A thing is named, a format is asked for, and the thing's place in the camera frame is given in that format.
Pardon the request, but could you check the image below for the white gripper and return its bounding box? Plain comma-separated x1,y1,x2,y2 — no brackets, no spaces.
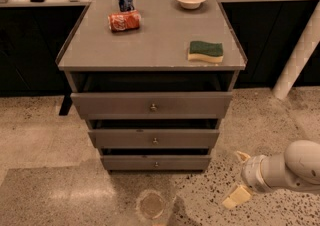
222,151,271,209

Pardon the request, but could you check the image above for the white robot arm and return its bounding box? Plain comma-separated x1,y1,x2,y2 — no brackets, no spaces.
222,140,320,209

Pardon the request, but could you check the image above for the grey drawer cabinet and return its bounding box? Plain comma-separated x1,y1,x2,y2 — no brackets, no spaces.
58,0,247,157

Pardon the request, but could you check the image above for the grey top drawer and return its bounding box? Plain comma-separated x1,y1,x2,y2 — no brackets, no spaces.
71,92,232,119

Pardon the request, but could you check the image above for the round floor drain cover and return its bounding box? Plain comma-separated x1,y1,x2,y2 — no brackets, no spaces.
137,190,166,220

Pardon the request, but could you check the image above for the green yellow sponge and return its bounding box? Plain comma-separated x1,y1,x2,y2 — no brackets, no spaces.
188,41,223,63

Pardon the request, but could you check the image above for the white diagonal pipe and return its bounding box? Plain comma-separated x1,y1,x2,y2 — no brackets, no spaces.
272,1,320,100

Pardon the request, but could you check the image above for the orange soda can lying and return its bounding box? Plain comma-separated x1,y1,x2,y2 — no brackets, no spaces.
108,10,141,32

